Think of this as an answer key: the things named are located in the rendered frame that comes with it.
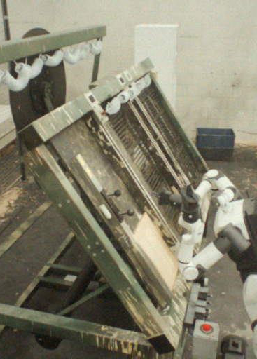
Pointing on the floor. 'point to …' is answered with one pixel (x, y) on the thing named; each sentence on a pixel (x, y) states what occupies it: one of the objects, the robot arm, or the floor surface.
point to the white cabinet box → (160, 54)
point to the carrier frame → (96, 332)
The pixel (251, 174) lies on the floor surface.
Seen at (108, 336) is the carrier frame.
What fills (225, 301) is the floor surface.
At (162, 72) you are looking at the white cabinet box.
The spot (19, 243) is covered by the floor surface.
